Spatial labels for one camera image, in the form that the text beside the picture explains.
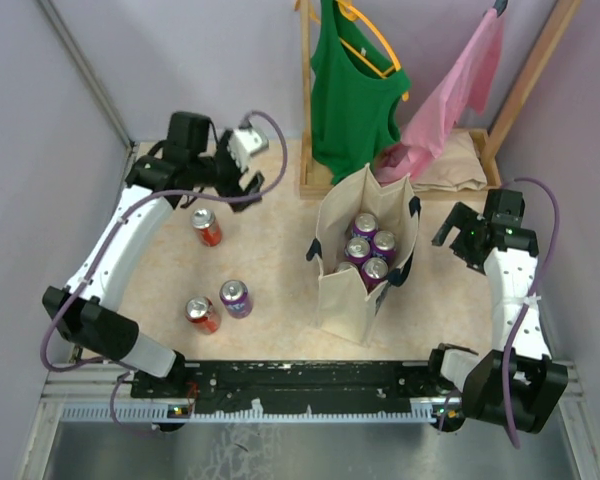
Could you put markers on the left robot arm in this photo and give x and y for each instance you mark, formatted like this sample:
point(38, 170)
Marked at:
point(175, 172)

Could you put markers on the purple fanta can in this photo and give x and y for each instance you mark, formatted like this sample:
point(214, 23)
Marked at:
point(365, 225)
point(373, 272)
point(384, 246)
point(234, 295)
point(357, 251)

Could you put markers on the wooden clothes rack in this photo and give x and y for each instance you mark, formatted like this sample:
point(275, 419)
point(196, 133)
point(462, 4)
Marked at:
point(315, 179)

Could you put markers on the beige canvas tote bag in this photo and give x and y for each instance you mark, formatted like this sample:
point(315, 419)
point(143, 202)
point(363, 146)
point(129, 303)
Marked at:
point(345, 308)

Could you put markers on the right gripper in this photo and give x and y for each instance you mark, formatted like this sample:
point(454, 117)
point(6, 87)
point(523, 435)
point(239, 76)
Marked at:
point(463, 217)

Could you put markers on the green tank top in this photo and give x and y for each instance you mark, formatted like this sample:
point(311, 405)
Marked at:
point(355, 94)

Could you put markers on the purple Fanta can top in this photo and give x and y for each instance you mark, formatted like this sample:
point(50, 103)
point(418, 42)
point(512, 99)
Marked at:
point(384, 246)

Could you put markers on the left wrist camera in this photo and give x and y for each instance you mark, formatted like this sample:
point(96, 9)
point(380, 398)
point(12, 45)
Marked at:
point(245, 143)

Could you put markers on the red Coke can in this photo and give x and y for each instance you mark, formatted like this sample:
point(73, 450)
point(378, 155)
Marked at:
point(201, 313)
point(206, 227)
point(344, 266)

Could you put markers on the beige folded cloth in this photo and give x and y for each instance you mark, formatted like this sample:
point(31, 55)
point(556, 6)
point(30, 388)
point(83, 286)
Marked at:
point(457, 168)

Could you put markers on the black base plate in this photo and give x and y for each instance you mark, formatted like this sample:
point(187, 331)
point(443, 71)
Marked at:
point(305, 385)

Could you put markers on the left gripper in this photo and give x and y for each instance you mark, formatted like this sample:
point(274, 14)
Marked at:
point(235, 188)

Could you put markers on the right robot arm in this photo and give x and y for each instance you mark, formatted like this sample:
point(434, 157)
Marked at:
point(516, 384)

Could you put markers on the pink shirt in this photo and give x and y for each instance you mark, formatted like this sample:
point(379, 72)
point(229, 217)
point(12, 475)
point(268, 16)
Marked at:
point(467, 85)

